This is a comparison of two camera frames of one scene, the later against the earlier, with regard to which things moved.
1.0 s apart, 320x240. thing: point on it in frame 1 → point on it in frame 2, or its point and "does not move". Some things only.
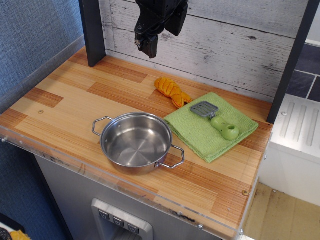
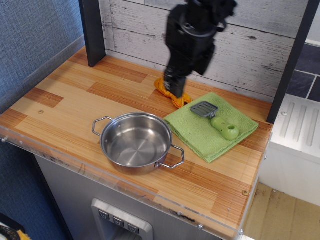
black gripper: (154, 15) → (191, 41)
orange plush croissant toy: (170, 89) does not move
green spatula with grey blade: (228, 131) does not move
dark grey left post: (93, 32) does not move
